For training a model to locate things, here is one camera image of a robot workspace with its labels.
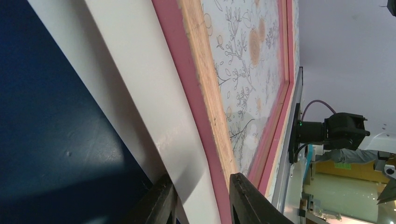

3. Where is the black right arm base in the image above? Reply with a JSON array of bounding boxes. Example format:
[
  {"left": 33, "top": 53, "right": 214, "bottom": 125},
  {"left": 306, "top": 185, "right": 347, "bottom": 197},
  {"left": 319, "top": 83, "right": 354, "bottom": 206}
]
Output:
[{"left": 288, "top": 103, "right": 301, "bottom": 164}]

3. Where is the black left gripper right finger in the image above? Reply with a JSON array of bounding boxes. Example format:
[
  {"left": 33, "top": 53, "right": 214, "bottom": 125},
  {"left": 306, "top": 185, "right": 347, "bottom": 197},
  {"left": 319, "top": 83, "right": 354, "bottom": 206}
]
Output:
[{"left": 229, "top": 173, "right": 293, "bottom": 224}]

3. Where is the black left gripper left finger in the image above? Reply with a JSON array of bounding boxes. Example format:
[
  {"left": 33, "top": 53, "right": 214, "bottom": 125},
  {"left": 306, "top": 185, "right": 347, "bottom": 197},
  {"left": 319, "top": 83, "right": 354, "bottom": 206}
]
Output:
[{"left": 122, "top": 174, "right": 178, "bottom": 224}]

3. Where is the aluminium rail platform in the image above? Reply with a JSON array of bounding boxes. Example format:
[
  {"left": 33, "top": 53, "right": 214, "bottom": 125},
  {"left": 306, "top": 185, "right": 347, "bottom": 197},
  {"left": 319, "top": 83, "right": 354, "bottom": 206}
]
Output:
[{"left": 272, "top": 67, "right": 304, "bottom": 213}]

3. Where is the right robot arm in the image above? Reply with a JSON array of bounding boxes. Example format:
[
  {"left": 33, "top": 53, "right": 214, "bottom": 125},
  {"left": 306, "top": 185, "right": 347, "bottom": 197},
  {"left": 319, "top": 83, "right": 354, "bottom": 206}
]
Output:
[{"left": 293, "top": 112, "right": 396, "bottom": 154}]

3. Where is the sunset landscape photo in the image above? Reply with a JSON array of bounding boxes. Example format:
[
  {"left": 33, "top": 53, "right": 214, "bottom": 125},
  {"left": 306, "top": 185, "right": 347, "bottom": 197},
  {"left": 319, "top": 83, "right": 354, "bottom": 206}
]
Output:
[{"left": 0, "top": 0, "right": 151, "bottom": 224}]

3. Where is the white mat board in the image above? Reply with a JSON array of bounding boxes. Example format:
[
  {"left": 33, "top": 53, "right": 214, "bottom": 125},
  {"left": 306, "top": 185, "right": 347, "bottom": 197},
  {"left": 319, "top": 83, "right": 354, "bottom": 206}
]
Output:
[{"left": 29, "top": 0, "right": 220, "bottom": 224}]

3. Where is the floral patterned table cloth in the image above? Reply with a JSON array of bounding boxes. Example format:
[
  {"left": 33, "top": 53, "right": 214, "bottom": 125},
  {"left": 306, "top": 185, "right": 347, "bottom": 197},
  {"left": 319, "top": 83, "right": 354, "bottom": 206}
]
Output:
[{"left": 201, "top": 0, "right": 294, "bottom": 196}]

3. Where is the pink wooden picture frame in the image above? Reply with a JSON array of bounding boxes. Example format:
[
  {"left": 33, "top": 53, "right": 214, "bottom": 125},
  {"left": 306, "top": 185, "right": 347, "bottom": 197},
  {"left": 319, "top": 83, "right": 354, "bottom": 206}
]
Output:
[{"left": 153, "top": 0, "right": 294, "bottom": 224}]

